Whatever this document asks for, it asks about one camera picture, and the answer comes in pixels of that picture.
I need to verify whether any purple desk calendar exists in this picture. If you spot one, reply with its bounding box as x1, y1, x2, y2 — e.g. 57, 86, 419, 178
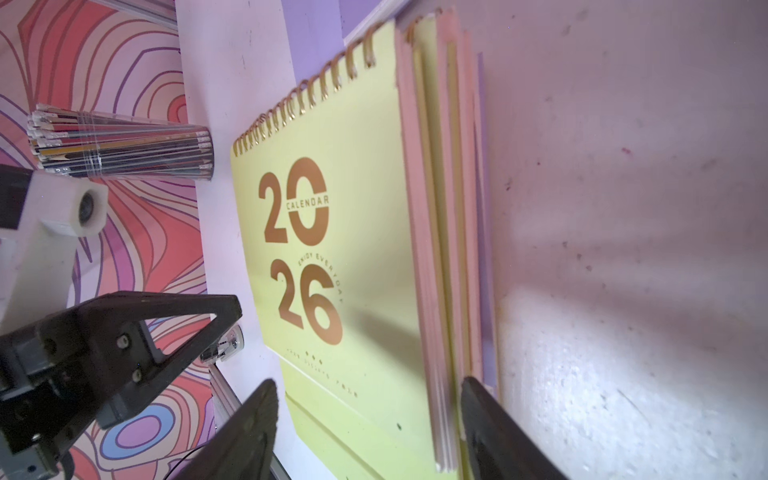
281, 0, 409, 82

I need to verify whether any clear cup of coloured pencils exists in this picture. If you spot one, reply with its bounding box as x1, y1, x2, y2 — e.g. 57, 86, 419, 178
27, 104, 214, 180

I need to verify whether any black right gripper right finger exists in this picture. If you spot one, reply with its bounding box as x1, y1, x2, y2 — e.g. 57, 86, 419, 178
460, 376, 566, 480

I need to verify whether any green desk calendar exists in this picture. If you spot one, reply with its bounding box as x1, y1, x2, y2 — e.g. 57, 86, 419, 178
400, 10, 472, 479
231, 21, 461, 479

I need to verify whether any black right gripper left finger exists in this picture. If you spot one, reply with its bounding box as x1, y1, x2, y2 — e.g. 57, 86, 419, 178
174, 379, 279, 480

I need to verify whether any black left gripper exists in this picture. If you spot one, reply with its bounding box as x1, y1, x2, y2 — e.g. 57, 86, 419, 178
1, 291, 242, 479

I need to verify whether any pink desk calendar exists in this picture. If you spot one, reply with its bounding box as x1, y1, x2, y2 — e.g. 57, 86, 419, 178
436, 8, 483, 378

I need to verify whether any grey stapler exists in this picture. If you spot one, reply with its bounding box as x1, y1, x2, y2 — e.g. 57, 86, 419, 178
199, 324, 245, 366

